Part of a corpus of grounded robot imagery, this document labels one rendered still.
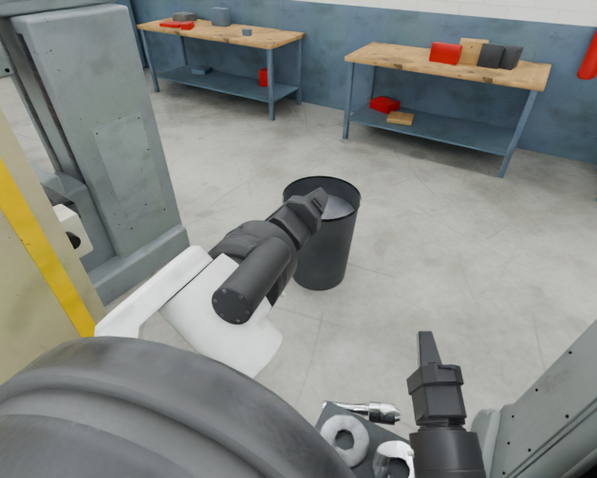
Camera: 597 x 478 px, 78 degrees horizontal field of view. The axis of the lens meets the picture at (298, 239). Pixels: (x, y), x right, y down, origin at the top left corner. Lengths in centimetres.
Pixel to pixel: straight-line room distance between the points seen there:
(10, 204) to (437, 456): 117
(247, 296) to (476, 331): 229
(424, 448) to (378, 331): 180
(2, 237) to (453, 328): 220
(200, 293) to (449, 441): 37
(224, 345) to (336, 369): 185
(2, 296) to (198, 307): 112
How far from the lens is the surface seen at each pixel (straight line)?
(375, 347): 227
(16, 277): 139
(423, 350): 61
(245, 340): 33
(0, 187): 127
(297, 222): 45
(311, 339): 226
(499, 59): 409
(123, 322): 31
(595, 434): 125
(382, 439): 79
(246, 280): 29
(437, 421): 57
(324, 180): 244
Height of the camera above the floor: 185
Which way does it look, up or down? 40 degrees down
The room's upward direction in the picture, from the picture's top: straight up
